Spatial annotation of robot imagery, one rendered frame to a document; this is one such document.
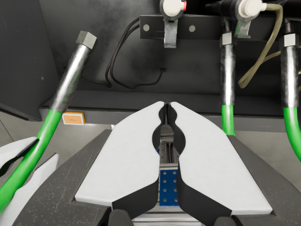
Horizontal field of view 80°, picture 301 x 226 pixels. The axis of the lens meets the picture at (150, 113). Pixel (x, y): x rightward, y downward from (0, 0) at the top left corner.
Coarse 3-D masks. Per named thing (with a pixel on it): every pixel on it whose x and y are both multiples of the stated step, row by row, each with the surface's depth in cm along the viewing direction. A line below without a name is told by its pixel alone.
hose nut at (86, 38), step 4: (80, 32) 21; (84, 32) 20; (88, 32) 20; (80, 36) 20; (84, 36) 20; (88, 36) 20; (92, 36) 21; (80, 40) 20; (84, 40) 20; (88, 40) 20; (92, 40) 21; (96, 40) 21; (84, 44) 20; (88, 44) 20; (92, 44) 21; (96, 44) 22; (92, 48) 21
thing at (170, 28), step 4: (164, 20) 20; (176, 20) 20; (168, 24) 21; (172, 24) 21; (176, 24) 21; (168, 28) 21; (172, 28) 21; (176, 28) 21; (168, 32) 21; (172, 32) 21; (176, 32) 21; (164, 36) 21; (168, 36) 21; (172, 36) 21; (164, 40) 22; (168, 40) 22; (172, 40) 22
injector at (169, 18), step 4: (160, 0) 19; (164, 0) 21; (184, 0) 19; (160, 4) 19; (160, 8) 20; (164, 12) 21; (180, 12) 20; (164, 16) 20; (168, 16) 20; (176, 16) 20; (180, 16) 20; (168, 20) 25; (172, 20) 20; (164, 24) 26; (164, 32) 25
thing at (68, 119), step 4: (68, 112) 44; (72, 112) 44; (76, 112) 44; (64, 116) 44; (68, 116) 44; (72, 116) 44; (76, 116) 44; (64, 120) 44; (68, 120) 44; (72, 120) 44; (76, 120) 44; (80, 120) 44; (84, 120) 45
